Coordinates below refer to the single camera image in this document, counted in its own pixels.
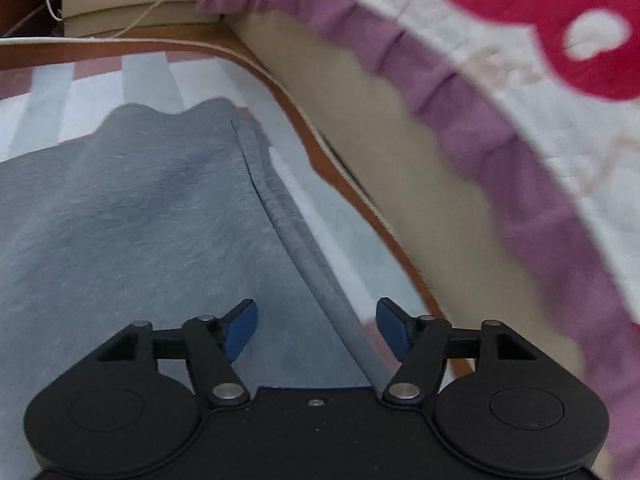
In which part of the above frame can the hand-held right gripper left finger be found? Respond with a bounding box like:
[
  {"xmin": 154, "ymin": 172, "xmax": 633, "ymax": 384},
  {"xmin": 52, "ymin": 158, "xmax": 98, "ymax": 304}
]
[{"xmin": 95, "ymin": 299, "xmax": 259, "ymax": 408}]

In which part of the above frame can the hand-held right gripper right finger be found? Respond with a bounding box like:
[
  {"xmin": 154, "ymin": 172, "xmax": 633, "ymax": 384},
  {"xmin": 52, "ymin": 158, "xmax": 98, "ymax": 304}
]
[{"xmin": 375, "ymin": 297, "xmax": 540, "ymax": 405}]

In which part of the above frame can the grey fleece garment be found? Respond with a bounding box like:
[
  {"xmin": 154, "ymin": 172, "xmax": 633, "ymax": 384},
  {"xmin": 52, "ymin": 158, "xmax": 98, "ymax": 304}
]
[{"xmin": 0, "ymin": 99, "xmax": 390, "ymax": 480}]

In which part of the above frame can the checked rug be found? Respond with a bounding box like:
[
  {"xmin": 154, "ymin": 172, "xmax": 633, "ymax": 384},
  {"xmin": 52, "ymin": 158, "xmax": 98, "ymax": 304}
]
[{"xmin": 0, "ymin": 37, "xmax": 473, "ymax": 388}]

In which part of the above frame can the bear print bed cover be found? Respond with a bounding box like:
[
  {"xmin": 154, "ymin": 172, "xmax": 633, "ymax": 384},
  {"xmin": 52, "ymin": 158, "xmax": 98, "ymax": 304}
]
[{"xmin": 187, "ymin": 0, "xmax": 640, "ymax": 480}]

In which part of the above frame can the tan string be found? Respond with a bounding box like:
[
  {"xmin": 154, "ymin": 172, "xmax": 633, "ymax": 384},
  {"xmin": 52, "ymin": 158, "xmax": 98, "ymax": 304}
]
[{"xmin": 112, "ymin": 0, "xmax": 188, "ymax": 38}]

